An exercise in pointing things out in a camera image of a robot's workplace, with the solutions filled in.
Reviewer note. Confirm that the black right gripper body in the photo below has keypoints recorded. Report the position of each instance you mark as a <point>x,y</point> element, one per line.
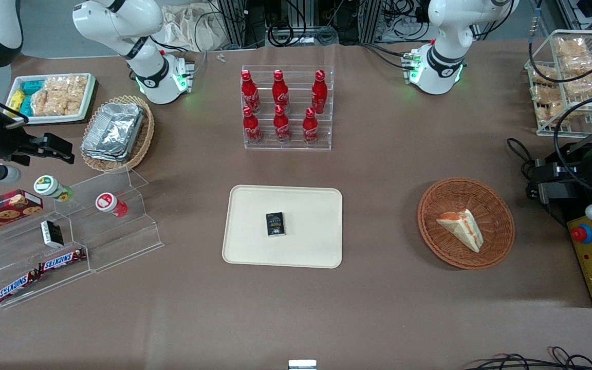
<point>9,142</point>

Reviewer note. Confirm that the red cookie box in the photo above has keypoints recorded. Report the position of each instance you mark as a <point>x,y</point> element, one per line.
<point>3,210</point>

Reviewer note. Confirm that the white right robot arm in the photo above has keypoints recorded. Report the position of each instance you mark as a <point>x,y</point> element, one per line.
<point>148,72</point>

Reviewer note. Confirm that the bagged fried snack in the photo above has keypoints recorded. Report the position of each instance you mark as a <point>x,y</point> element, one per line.
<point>586,85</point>
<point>542,74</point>
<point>571,46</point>
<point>545,95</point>
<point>550,114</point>
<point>581,65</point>

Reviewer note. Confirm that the teal snack pack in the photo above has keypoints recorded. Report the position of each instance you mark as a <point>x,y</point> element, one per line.
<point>32,86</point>
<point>25,106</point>

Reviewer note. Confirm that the round brown wicker basket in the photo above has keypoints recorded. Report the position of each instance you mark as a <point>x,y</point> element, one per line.
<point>460,195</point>

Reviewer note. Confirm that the small black white box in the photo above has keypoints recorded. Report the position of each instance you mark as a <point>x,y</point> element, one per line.
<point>52,234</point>

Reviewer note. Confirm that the green lidded cup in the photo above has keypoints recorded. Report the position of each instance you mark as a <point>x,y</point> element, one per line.
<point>49,186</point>

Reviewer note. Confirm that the small black card box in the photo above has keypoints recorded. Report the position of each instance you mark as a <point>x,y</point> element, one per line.
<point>275,224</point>

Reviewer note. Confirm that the white rectangular snack tray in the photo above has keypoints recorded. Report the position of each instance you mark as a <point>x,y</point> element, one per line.
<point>44,119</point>

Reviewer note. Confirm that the beige cloth bag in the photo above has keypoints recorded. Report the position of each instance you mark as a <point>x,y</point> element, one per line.
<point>188,25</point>

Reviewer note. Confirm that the small silver white object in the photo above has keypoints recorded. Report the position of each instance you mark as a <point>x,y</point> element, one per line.
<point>302,365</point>

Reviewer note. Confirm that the beige plastic tray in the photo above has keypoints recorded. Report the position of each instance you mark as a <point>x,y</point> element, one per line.
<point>306,246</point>

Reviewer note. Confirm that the rice cracker bag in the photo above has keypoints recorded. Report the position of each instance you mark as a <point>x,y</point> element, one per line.
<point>59,95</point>

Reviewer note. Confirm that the red lidded cup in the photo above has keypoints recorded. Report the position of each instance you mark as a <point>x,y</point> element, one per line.
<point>107,202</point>

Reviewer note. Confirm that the stacked aluminium foil trays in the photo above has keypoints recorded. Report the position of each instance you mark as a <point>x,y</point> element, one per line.
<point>113,131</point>

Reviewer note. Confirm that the black power plug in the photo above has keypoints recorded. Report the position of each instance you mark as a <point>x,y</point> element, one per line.
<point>533,191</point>

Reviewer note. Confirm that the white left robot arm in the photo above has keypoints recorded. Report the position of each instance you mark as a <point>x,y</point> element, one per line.
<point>442,67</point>

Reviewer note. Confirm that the red cola bottle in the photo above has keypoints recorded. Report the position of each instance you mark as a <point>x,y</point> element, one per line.
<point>310,128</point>
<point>319,93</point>
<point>281,126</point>
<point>280,92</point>
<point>250,93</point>
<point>251,127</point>

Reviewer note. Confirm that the grey metal power box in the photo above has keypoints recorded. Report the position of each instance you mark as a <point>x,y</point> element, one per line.
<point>558,180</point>

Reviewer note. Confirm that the clear acrylic stepped shelf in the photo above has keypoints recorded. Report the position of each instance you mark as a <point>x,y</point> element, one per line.
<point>121,241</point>

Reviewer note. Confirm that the yellow emergency stop control box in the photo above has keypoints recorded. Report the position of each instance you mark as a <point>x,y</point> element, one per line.
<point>591,257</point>

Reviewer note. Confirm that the triangle sandwich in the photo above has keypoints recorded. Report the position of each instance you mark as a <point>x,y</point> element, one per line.
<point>463,226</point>

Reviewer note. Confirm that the oval tan wicker basket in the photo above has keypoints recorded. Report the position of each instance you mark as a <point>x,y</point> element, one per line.
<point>144,139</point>

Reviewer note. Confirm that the Snickers chocolate bar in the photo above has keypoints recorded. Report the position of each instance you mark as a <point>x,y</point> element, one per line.
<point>62,260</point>
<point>16,288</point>

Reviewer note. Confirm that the clear acrylic bottle rack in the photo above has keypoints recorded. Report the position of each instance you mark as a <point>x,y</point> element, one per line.
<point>296,77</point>

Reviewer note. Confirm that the yellow snack pack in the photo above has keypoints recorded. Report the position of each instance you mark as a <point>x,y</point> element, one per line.
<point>16,100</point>

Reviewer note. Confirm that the small clear plastic clip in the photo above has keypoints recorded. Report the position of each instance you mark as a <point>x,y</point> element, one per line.
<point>220,57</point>

